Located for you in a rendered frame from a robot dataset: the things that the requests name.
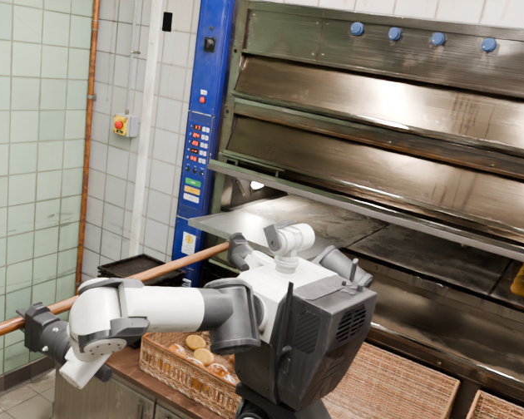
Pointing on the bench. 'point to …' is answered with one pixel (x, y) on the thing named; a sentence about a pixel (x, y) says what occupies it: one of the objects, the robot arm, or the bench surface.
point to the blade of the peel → (252, 231)
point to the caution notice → (188, 244)
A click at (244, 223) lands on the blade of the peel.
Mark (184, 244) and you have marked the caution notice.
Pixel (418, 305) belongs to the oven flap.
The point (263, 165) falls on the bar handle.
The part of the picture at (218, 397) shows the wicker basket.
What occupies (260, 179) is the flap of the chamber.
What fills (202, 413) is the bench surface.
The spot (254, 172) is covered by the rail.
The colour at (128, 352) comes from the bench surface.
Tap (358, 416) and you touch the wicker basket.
